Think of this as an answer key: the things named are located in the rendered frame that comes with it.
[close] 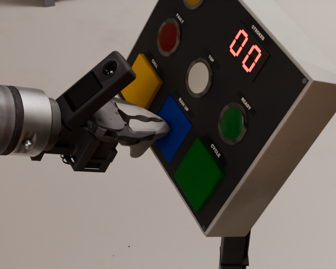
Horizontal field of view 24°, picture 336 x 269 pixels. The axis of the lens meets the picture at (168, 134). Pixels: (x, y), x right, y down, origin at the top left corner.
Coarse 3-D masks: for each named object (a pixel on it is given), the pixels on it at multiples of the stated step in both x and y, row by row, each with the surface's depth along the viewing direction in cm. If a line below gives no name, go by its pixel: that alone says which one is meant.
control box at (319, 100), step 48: (240, 0) 105; (144, 48) 122; (192, 48) 113; (288, 48) 98; (192, 96) 112; (240, 96) 104; (288, 96) 97; (192, 144) 111; (240, 144) 103; (288, 144) 101; (240, 192) 104
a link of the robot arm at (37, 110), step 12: (24, 96) 98; (36, 96) 99; (24, 108) 97; (36, 108) 98; (48, 108) 99; (24, 120) 97; (36, 120) 98; (48, 120) 99; (24, 132) 97; (36, 132) 98; (48, 132) 99; (24, 144) 98; (36, 144) 99
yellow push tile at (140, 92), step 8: (144, 56) 122; (136, 64) 122; (144, 64) 120; (136, 72) 122; (144, 72) 120; (152, 72) 119; (136, 80) 122; (144, 80) 120; (152, 80) 118; (160, 80) 118; (128, 88) 123; (136, 88) 122; (144, 88) 120; (152, 88) 118; (128, 96) 123; (136, 96) 121; (144, 96) 120; (152, 96) 119; (136, 104) 121; (144, 104) 120
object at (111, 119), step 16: (96, 112) 106; (112, 112) 108; (64, 128) 103; (80, 128) 104; (96, 128) 104; (112, 128) 105; (48, 144) 101; (64, 144) 106; (80, 144) 106; (96, 144) 105; (112, 144) 108; (32, 160) 104; (80, 160) 106; (96, 160) 108; (112, 160) 109
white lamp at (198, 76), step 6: (198, 66) 111; (204, 66) 110; (192, 72) 112; (198, 72) 111; (204, 72) 110; (192, 78) 112; (198, 78) 110; (204, 78) 109; (192, 84) 112; (198, 84) 110; (204, 84) 109; (192, 90) 112; (198, 90) 110
